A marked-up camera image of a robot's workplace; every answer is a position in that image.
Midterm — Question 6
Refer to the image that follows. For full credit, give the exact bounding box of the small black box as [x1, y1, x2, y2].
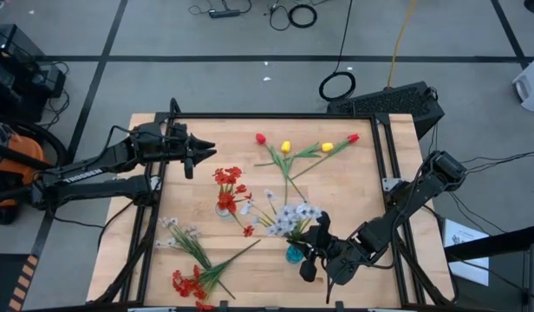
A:
[30, 62, 68, 100]

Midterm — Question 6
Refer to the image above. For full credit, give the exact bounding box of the white plastic device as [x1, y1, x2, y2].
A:
[511, 51, 534, 114]

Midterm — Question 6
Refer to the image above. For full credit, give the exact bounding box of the black metal table frame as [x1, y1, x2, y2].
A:
[91, 97, 461, 312]

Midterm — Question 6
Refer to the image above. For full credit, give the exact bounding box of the black cable with coil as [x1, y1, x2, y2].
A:
[317, 0, 357, 103]

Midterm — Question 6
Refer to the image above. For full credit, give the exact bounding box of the yellow cable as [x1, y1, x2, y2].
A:
[386, 0, 418, 90]

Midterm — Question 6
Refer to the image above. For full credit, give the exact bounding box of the red artificial flower spray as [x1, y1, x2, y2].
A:
[171, 239, 263, 311]
[212, 166, 256, 238]

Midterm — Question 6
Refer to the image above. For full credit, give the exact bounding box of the black perforated computer tower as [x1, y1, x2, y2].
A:
[326, 81, 446, 140]

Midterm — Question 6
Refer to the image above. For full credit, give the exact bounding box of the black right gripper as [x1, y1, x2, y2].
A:
[299, 211, 353, 285]

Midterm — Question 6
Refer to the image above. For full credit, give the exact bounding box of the yellow artificial tulip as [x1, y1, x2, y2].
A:
[252, 141, 335, 168]
[278, 140, 294, 208]

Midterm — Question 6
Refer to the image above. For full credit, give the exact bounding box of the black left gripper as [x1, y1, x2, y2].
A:
[162, 123, 218, 180]

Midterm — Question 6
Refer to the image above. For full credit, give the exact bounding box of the red artificial tulip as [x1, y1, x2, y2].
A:
[254, 132, 309, 203]
[289, 133, 361, 181]

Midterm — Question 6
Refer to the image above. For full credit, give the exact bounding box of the clear ribbed glass vase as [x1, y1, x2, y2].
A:
[213, 201, 233, 220]

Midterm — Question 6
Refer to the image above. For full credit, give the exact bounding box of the black vacuum hose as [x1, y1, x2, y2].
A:
[0, 113, 68, 203]

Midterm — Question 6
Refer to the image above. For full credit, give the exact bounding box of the black power strip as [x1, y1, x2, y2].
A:
[208, 9, 242, 19]

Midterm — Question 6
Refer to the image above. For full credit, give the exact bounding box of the white artificial flower spray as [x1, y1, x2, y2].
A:
[155, 216, 237, 301]
[239, 188, 323, 250]

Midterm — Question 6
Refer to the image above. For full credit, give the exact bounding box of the black metal stand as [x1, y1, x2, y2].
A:
[444, 223, 534, 312]

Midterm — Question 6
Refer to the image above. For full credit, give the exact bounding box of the blue diamond-pattern glass vase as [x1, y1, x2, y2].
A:
[285, 243, 306, 265]

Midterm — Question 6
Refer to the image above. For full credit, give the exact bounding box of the orange vacuum cleaner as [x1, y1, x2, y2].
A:
[0, 120, 49, 226]

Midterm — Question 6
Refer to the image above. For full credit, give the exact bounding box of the coiled black cable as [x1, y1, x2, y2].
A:
[287, 3, 318, 29]

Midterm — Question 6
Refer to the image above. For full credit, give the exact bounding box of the white paper sheet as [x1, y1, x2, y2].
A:
[442, 218, 491, 287]

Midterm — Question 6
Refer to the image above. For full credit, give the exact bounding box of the black equipment case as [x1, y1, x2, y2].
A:
[0, 23, 46, 125]

